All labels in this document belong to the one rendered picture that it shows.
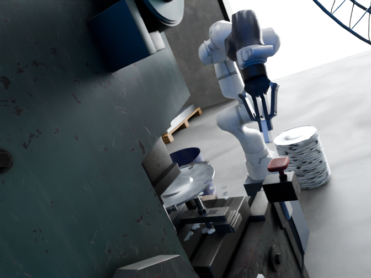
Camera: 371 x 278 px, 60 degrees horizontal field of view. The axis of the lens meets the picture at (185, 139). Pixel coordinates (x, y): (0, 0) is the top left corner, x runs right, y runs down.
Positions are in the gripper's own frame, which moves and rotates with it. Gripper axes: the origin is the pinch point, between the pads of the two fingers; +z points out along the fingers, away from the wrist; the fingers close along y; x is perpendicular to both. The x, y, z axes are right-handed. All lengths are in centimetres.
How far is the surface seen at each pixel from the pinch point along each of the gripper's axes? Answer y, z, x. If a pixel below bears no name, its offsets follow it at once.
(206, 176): 22.0, 10.3, 2.5
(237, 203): 12.1, 19.7, 4.0
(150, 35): 2.7, -19.1, 45.4
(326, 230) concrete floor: 12, 51, -94
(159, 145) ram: 25.4, -1.1, 19.8
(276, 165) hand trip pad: 0.0, 10.5, -2.6
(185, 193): 25.6, 14.2, 10.6
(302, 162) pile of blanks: 25, 13, -125
